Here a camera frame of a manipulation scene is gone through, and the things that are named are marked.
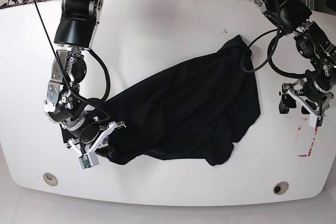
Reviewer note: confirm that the table grommet hole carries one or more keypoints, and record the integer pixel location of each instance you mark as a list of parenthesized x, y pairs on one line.
[(280, 188), (50, 179)]

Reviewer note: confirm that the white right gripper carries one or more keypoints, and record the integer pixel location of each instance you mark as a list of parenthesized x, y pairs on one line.
[(100, 141)]

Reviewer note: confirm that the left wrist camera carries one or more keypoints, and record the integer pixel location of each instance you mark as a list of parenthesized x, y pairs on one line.
[(316, 120)]

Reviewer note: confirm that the left table grommet hole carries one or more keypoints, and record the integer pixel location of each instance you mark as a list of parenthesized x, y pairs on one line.
[(50, 179)]

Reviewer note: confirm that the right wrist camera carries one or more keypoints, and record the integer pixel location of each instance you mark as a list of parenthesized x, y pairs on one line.
[(88, 160)]

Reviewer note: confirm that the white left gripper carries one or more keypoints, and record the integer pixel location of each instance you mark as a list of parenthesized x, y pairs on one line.
[(311, 99)]

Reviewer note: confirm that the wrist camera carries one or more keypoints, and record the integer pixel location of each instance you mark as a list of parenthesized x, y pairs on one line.
[(316, 120), (88, 160)]

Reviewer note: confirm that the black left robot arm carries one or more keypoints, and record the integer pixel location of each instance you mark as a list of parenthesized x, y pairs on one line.
[(292, 17)]

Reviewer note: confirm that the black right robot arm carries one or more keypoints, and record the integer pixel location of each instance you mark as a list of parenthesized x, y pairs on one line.
[(83, 117)]

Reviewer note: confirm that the red tape rectangle marking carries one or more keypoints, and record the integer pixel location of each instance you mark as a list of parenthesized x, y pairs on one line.
[(305, 138)]

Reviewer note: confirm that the black T-shirt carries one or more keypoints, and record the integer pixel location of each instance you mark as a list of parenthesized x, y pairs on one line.
[(197, 109)]

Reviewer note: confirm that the right table grommet hole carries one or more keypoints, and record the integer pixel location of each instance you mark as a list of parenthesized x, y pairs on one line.
[(280, 188)]

